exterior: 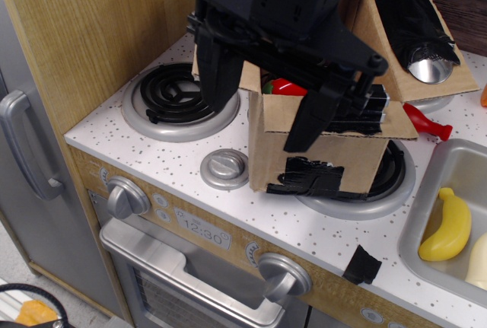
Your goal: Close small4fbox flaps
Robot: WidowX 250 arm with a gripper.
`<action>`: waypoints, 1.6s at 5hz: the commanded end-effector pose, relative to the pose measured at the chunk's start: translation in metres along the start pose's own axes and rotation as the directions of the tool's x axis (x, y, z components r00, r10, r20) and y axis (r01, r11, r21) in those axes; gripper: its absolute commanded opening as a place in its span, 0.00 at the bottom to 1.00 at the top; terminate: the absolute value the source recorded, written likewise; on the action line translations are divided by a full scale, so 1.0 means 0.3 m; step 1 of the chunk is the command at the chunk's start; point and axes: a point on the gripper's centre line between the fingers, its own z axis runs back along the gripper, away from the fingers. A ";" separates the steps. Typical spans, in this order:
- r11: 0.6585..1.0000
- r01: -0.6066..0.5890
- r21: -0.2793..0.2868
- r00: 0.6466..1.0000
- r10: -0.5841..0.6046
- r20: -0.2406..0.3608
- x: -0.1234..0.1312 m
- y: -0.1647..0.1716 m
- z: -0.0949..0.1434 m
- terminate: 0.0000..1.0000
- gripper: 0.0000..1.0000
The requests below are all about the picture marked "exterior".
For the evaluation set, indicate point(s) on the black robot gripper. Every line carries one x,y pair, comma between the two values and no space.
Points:
303,41

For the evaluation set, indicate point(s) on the small cardboard box with tape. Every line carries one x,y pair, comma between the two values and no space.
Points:
423,63

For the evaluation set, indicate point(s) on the red toy pepper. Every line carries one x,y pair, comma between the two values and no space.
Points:
281,86

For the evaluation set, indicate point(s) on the round silver stove button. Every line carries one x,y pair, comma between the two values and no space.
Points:
225,169

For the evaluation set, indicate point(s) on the left black stove burner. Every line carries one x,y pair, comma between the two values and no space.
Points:
165,103

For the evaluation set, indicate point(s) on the front right stove burner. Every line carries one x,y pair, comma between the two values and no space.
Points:
392,186

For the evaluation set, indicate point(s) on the digital clock display panel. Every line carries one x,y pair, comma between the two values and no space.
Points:
203,229

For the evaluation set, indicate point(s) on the red toy bottle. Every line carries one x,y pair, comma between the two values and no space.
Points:
423,124

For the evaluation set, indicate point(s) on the left silver oven knob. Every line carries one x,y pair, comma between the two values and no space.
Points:
126,198

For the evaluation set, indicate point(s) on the silver oven knob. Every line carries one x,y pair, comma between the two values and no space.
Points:
283,277
126,198

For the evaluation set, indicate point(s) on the right silver oven knob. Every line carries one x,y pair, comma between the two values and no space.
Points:
283,277

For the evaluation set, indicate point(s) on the black tape piece on counter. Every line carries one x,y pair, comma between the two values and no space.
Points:
362,267

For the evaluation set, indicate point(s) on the silver toy sink basin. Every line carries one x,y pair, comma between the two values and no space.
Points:
460,165

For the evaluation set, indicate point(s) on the orange toy food piece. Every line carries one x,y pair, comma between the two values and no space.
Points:
483,98

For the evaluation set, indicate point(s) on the yellow toy banana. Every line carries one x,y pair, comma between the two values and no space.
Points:
453,233

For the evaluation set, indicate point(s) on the cream toy food piece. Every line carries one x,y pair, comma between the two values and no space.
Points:
476,273

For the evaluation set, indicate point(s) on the orange object in corner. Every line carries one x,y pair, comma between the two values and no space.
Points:
34,312

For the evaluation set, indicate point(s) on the silver oven door handle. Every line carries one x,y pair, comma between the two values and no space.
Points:
168,295

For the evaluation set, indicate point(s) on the grey fridge door handle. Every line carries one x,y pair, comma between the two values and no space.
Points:
13,107

